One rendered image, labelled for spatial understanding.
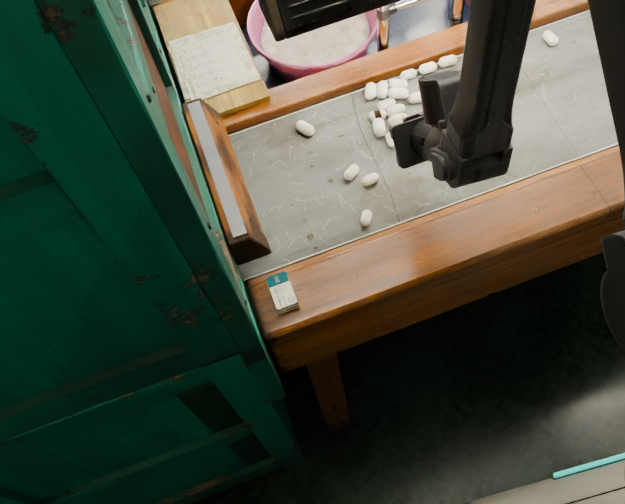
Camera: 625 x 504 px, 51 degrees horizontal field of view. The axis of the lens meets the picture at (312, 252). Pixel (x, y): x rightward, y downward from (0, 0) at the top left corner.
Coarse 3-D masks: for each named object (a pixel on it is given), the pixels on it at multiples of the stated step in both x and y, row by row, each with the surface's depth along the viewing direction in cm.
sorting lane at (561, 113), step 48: (528, 48) 124; (576, 48) 123; (528, 96) 119; (576, 96) 118; (240, 144) 120; (288, 144) 119; (336, 144) 118; (384, 144) 117; (528, 144) 114; (576, 144) 113; (288, 192) 114; (336, 192) 113; (384, 192) 112; (432, 192) 111; (480, 192) 110; (288, 240) 110; (336, 240) 109
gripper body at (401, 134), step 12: (420, 120) 94; (396, 132) 94; (408, 132) 94; (420, 132) 91; (396, 144) 94; (408, 144) 95; (420, 144) 90; (396, 156) 96; (408, 156) 95; (420, 156) 96
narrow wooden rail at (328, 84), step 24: (552, 0) 126; (576, 0) 125; (408, 48) 124; (432, 48) 123; (456, 48) 123; (336, 72) 123; (360, 72) 122; (384, 72) 122; (288, 96) 121; (312, 96) 121; (336, 96) 123; (240, 120) 120; (264, 120) 122
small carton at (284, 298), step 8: (280, 272) 102; (272, 280) 101; (280, 280) 101; (288, 280) 101; (272, 288) 101; (280, 288) 101; (288, 288) 101; (272, 296) 100; (280, 296) 100; (288, 296) 100; (280, 304) 99; (288, 304) 99; (296, 304) 100; (280, 312) 100
